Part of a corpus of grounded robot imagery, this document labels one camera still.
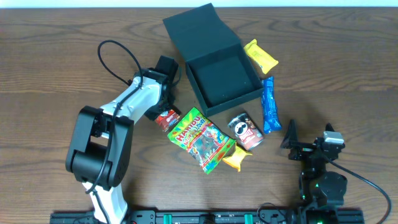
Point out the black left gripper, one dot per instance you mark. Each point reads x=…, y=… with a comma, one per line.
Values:
x=158, y=113

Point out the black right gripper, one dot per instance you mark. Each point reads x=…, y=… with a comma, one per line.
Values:
x=303, y=150

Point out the blue Oreo cookie pack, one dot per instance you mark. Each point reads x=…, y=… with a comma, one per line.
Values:
x=270, y=116

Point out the red Hello Panda box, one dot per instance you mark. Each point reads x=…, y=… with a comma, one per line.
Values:
x=167, y=119

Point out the small Pringles can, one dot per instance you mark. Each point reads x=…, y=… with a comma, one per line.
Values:
x=246, y=131

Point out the small yellow snack packet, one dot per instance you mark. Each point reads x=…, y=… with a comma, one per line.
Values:
x=236, y=158

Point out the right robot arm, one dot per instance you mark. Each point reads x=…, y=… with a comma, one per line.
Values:
x=321, y=191

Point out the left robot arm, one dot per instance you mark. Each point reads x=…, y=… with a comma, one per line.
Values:
x=100, y=148

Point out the black open gift box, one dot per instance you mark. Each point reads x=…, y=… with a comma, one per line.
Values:
x=219, y=71

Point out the green Haribo gummy bag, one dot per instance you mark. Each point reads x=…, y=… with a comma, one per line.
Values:
x=202, y=139

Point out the yellow snack bar wrapper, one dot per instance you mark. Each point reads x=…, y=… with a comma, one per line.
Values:
x=265, y=61

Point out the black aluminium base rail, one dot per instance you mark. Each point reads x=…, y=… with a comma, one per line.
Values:
x=242, y=217

